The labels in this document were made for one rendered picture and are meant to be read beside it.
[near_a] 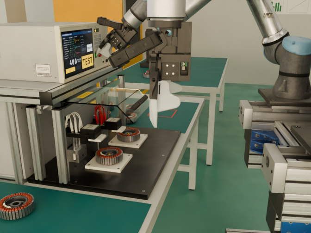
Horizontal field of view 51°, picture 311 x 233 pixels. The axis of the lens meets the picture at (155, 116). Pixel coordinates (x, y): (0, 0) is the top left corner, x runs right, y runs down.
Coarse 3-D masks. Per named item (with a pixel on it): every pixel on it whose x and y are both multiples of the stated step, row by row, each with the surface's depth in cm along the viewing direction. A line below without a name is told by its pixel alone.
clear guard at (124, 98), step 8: (88, 88) 133; (96, 88) 133; (104, 88) 133; (112, 88) 133; (120, 88) 133; (72, 96) 120; (88, 96) 120; (96, 96) 120; (104, 96) 120; (112, 96) 120; (120, 96) 120; (128, 96) 120; (136, 96) 125; (96, 104) 111; (104, 104) 110; (112, 104) 110; (120, 104) 111; (128, 104) 116; (144, 104) 126; (128, 112) 112; (136, 112) 116
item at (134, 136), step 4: (128, 128) 159; (132, 128) 159; (124, 132) 157; (128, 132) 156; (132, 132) 158; (136, 132) 153; (120, 136) 151; (124, 136) 150; (128, 136) 150; (132, 136) 150; (136, 136) 151; (120, 140) 151; (124, 140) 150; (128, 140) 150; (132, 140) 151; (136, 140) 152
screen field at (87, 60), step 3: (90, 54) 137; (81, 57) 130; (84, 57) 132; (87, 57) 135; (90, 57) 138; (84, 60) 133; (87, 60) 135; (90, 60) 138; (84, 63) 133; (87, 63) 136; (90, 63) 138; (84, 66) 133; (87, 66) 136
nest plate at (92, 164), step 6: (126, 156) 137; (90, 162) 131; (96, 162) 131; (120, 162) 131; (126, 162) 132; (90, 168) 128; (96, 168) 127; (102, 168) 127; (108, 168) 126; (114, 168) 126; (120, 168) 126
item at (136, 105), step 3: (144, 96) 122; (147, 96) 124; (141, 99) 118; (144, 99) 120; (138, 102) 114; (141, 102) 116; (132, 105) 115; (135, 105) 115; (138, 105) 114; (132, 108) 115; (135, 108) 115
